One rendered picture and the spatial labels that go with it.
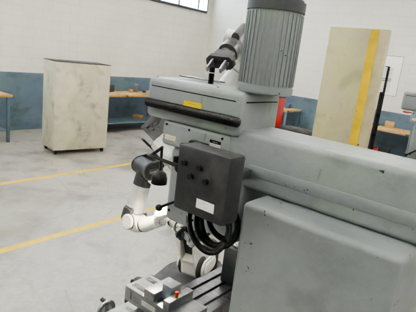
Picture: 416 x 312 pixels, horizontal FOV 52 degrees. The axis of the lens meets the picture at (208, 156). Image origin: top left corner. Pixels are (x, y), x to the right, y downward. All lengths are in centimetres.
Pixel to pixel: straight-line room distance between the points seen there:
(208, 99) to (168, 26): 1062
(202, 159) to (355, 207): 47
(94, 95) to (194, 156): 672
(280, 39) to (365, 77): 181
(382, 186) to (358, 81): 201
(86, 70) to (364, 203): 688
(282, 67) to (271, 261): 63
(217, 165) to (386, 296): 56
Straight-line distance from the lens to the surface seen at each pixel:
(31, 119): 994
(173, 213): 178
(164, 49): 1208
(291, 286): 137
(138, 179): 217
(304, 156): 138
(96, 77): 795
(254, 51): 148
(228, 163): 122
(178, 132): 167
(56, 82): 766
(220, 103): 152
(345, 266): 127
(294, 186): 141
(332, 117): 332
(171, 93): 167
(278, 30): 148
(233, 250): 215
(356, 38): 329
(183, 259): 275
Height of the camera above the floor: 200
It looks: 13 degrees down
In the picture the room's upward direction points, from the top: 7 degrees clockwise
